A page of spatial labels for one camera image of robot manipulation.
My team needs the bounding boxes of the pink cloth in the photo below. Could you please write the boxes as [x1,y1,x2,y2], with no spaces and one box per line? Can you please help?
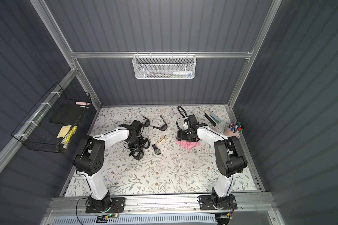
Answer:
[175,140,200,151]

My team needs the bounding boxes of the black strap wristwatch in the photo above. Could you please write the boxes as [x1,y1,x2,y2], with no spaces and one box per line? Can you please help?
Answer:
[152,115,169,132]

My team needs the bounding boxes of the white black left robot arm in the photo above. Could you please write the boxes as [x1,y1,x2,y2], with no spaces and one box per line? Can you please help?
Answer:
[73,120,150,212]

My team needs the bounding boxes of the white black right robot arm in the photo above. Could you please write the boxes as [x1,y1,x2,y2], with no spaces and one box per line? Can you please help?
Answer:
[176,113,247,211]

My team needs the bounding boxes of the green dial watch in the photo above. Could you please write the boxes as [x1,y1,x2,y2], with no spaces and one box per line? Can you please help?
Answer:
[152,144,161,156]

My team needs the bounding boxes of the pink pen cup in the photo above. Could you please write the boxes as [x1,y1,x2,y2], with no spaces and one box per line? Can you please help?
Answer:
[225,128,240,138]

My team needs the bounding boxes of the coloured markers bunch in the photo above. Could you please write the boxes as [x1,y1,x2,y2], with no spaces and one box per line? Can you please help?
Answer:
[228,121,244,134]

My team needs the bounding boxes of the yellow sticky note pad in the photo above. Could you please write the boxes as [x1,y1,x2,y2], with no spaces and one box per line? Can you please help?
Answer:
[57,125,72,138]

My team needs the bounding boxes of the black notebook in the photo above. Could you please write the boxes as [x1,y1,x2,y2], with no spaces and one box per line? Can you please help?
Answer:
[49,104,87,125]

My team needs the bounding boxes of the black narrow strap watch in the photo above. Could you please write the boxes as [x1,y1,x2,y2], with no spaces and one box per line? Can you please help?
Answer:
[144,138,151,149]

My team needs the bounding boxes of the beige strap watch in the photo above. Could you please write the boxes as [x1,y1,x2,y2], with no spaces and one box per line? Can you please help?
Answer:
[156,136,168,145]

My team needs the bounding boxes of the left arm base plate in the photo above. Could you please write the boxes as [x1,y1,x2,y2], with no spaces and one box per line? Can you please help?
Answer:
[85,196,126,213]

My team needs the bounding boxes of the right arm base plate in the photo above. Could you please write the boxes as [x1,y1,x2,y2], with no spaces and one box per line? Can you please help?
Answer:
[197,194,238,211]

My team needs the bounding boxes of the white wire basket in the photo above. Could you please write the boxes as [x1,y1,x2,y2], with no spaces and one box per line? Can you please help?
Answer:
[132,56,197,79]

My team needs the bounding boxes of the black wire basket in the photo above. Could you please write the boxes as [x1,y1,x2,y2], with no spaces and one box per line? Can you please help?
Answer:
[11,84,92,153]

